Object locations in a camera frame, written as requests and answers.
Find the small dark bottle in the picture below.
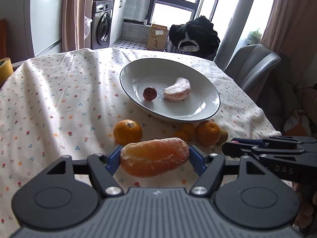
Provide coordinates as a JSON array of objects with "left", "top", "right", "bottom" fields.
[{"left": 143, "top": 15, "right": 148, "bottom": 25}]

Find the white kitchen cabinet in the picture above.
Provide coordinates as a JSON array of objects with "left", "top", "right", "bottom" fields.
[{"left": 84, "top": 0, "right": 127, "bottom": 48}]

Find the small dark red fruit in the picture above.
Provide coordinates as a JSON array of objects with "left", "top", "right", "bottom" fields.
[{"left": 143, "top": 86, "right": 158, "bottom": 101}]

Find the large mandarin orange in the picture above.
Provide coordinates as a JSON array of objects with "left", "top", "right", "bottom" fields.
[
  {"left": 196, "top": 120, "right": 221, "bottom": 147},
  {"left": 113, "top": 119, "right": 143, "bottom": 146}
]

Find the pink curtain left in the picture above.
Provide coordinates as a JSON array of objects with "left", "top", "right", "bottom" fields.
[{"left": 61, "top": 0, "right": 85, "bottom": 52}]

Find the clear plastic bag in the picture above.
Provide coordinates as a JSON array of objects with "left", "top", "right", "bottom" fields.
[{"left": 84, "top": 16, "right": 92, "bottom": 39}]

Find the white refrigerator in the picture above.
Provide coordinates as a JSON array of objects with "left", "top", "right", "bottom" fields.
[{"left": 24, "top": 0, "right": 63, "bottom": 58}]

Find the grey leather chair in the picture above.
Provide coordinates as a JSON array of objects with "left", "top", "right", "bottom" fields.
[{"left": 225, "top": 44, "right": 281, "bottom": 101}]

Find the white radiator heater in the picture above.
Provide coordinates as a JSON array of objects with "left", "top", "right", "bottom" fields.
[{"left": 166, "top": 42, "right": 184, "bottom": 54}]

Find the floral white tablecloth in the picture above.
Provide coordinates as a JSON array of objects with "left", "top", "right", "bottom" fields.
[{"left": 1, "top": 48, "right": 278, "bottom": 237}]

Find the grey washing machine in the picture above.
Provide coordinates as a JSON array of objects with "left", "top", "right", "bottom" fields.
[{"left": 91, "top": 0, "right": 114, "bottom": 49}]

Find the cardboard box on floor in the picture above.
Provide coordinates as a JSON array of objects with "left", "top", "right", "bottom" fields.
[{"left": 147, "top": 24, "right": 168, "bottom": 51}]

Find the white plate dark rim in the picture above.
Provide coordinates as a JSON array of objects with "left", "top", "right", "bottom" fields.
[{"left": 120, "top": 58, "right": 220, "bottom": 122}]

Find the black clothes pile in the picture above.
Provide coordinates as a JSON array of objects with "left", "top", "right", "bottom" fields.
[{"left": 169, "top": 16, "right": 220, "bottom": 59}]

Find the pink curtain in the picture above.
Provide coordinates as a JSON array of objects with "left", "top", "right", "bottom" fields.
[
  {"left": 61, "top": 0, "right": 85, "bottom": 52},
  {"left": 261, "top": 0, "right": 316, "bottom": 53}
]

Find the small kumquat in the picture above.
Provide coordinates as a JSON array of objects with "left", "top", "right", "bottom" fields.
[
  {"left": 181, "top": 123, "right": 196, "bottom": 141},
  {"left": 173, "top": 130, "right": 190, "bottom": 143}
]

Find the small kumquat front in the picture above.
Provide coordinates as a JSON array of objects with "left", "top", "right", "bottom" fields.
[{"left": 173, "top": 130, "right": 190, "bottom": 143}]

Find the pink curtain right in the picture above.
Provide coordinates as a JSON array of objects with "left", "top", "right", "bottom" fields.
[{"left": 261, "top": 0, "right": 316, "bottom": 53}]

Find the small kumquat back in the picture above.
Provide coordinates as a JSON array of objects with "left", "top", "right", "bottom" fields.
[{"left": 181, "top": 123, "right": 196, "bottom": 141}]

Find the yellow tape roll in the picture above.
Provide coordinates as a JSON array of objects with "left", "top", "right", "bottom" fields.
[{"left": 0, "top": 58, "right": 13, "bottom": 86}]

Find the brown longan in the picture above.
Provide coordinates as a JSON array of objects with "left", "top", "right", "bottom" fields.
[{"left": 217, "top": 128, "right": 228, "bottom": 145}]

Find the pale peeled citrus segment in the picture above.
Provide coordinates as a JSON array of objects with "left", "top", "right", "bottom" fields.
[{"left": 163, "top": 77, "right": 191, "bottom": 102}]

